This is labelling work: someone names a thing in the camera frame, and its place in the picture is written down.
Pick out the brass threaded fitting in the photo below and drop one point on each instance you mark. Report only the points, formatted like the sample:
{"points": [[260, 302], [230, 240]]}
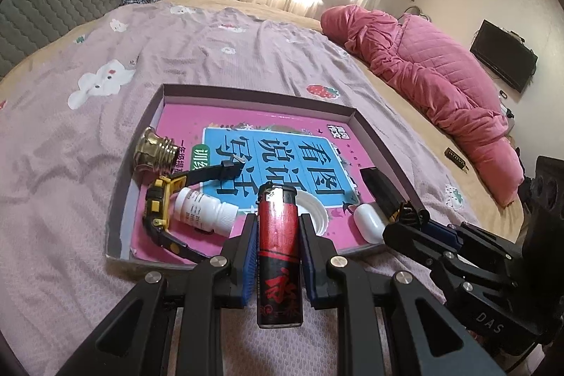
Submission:
{"points": [[154, 149]]}

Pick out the black binder clip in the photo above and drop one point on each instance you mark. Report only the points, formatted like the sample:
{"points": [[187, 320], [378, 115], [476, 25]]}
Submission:
{"points": [[412, 214]]}

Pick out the white pill bottle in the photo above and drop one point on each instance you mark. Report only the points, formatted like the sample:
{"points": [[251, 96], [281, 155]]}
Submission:
{"points": [[200, 211]]}

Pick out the red and black lighter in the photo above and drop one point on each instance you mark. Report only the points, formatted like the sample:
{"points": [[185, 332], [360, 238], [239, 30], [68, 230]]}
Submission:
{"points": [[277, 252]]}

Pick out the pink quilted duvet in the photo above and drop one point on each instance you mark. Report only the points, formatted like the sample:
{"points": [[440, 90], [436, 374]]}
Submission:
{"points": [[423, 72]]}

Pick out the black flat television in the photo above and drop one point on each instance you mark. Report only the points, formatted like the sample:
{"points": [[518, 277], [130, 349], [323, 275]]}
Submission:
{"points": [[502, 54]]}

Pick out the pink and blue book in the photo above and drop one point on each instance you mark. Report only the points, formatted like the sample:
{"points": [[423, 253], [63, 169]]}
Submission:
{"points": [[185, 125]]}

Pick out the white round lid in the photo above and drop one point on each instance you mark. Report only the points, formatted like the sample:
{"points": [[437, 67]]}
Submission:
{"points": [[315, 208]]}

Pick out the small dark box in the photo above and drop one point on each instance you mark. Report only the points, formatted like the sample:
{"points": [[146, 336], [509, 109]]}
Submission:
{"points": [[456, 158]]}

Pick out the white earbuds case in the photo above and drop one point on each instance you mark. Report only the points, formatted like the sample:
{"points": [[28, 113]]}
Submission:
{"points": [[368, 224]]}

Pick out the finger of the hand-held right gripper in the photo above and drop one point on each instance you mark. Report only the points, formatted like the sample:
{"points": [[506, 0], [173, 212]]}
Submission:
{"points": [[409, 239], [445, 235]]}

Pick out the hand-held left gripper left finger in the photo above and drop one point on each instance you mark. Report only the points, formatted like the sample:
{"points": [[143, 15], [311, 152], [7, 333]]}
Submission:
{"points": [[249, 257]]}

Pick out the black and gold faceted bottle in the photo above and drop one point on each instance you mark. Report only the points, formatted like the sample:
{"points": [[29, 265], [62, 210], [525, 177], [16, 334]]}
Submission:
{"points": [[379, 189]]}

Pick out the yellow and black wristwatch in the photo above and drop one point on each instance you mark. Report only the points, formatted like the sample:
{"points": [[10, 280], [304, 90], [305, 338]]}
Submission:
{"points": [[156, 204]]}

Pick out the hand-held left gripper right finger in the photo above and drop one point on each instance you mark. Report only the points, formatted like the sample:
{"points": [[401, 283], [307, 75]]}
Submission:
{"points": [[308, 257]]}

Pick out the dark cardboard box tray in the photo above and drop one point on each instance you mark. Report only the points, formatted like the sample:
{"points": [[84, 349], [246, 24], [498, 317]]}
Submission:
{"points": [[246, 96]]}

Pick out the purple printed blanket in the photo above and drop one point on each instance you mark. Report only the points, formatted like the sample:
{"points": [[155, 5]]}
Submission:
{"points": [[57, 182]]}

